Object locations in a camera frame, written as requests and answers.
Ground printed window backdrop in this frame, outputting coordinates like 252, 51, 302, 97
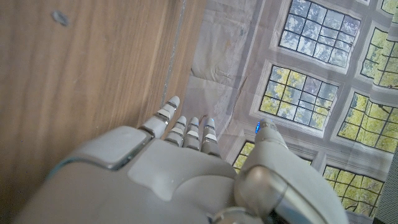
180, 0, 398, 224

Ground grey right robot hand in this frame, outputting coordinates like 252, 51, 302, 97
12, 95, 351, 224

